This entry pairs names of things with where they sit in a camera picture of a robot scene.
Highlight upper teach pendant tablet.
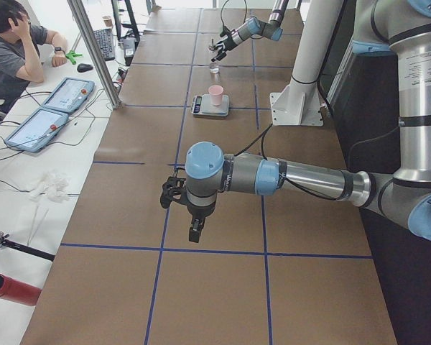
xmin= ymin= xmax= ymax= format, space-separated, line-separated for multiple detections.
xmin=42 ymin=77 xmax=95 ymax=115

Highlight aluminium frame post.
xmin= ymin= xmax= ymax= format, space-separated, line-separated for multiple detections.
xmin=67 ymin=0 xmax=121 ymax=109

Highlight teach pendant tablet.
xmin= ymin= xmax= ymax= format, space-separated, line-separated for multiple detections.
xmin=4 ymin=107 xmax=68 ymax=153
xmin=42 ymin=77 xmax=95 ymax=115

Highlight silver digital kitchen scale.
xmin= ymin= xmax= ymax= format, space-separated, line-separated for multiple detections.
xmin=190 ymin=94 xmax=229 ymax=118

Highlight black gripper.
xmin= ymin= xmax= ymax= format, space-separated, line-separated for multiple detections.
xmin=208 ymin=32 xmax=238 ymax=62
xmin=187 ymin=198 xmax=216 ymax=242

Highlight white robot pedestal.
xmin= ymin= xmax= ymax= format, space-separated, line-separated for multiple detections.
xmin=270 ymin=1 xmax=333 ymax=126

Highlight crumpled white tissue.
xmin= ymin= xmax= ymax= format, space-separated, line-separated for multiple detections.
xmin=28 ymin=170 xmax=69 ymax=203

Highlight black computer mouse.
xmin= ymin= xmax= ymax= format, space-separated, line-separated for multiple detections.
xmin=77 ymin=63 xmax=93 ymax=73

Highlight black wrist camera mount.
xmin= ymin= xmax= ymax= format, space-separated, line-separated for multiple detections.
xmin=159 ymin=175 xmax=188 ymax=209
xmin=219 ymin=25 xmax=231 ymax=37

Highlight red cylinder bottle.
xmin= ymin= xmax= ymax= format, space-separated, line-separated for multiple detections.
xmin=0 ymin=274 xmax=42 ymax=306

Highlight clear glass sauce bottle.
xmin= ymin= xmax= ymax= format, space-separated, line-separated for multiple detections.
xmin=208 ymin=39 xmax=219 ymax=74

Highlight lower teach pendant tablet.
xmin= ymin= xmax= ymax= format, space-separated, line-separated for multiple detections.
xmin=4 ymin=107 xmax=68 ymax=153

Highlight green toy object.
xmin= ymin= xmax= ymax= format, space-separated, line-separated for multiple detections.
xmin=65 ymin=50 xmax=83 ymax=65

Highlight black camera cable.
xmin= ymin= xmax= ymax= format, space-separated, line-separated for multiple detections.
xmin=219 ymin=0 xmax=249 ymax=32
xmin=233 ymin=121 xmax=346 ymax=201

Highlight seated person grey shirt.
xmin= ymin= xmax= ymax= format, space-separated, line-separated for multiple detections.
xmin=0 ymin=1 xmax=68 ymax=114

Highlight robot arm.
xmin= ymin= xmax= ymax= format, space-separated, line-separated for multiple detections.
xmin=183 ymin=1 xmax=431 ymax=242
xmin=208 ymin=0 xmax=289 ymax=63

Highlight black keyboard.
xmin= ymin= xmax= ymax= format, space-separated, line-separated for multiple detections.
xmin=93 ymin=28 xmax=116 ymax=61

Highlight pink plastic cup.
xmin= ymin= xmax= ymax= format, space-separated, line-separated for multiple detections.
xmin=208 ymin=85 xmax=224 ymax=106

